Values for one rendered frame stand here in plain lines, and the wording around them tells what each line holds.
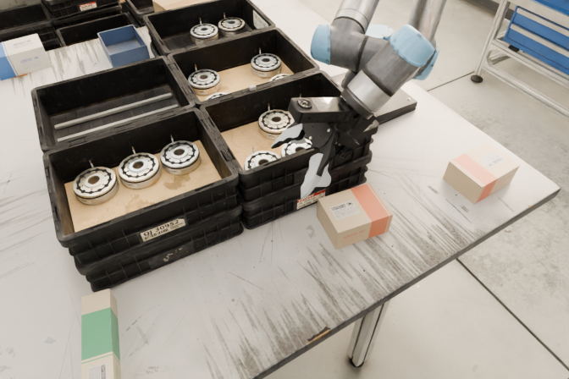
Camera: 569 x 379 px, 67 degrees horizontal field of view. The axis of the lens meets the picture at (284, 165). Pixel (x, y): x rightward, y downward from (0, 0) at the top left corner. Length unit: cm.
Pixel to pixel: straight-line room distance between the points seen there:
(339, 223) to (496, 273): 114
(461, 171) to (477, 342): 83
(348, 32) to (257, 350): 70
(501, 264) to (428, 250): 99
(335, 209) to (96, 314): 61
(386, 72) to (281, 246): 57
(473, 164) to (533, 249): 99
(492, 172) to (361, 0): 65
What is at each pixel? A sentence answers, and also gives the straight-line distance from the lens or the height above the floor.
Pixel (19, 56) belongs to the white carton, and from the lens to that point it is 197.
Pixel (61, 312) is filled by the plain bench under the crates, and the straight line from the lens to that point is 118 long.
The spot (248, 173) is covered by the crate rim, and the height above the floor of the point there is 93.
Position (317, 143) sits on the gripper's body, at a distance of 80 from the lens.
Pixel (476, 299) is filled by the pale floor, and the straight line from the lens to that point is 202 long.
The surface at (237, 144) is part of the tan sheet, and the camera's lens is 122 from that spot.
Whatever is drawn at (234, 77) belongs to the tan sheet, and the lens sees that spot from 149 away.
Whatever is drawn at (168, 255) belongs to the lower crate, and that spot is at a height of 74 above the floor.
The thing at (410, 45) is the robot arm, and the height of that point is 128.
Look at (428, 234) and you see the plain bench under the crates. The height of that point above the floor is 70.
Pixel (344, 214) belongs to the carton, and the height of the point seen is 78.
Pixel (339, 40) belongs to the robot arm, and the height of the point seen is 122.
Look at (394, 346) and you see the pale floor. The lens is 183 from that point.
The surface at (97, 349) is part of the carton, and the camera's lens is 103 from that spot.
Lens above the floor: 165
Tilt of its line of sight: 46 degrees down
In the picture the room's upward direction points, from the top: straight up
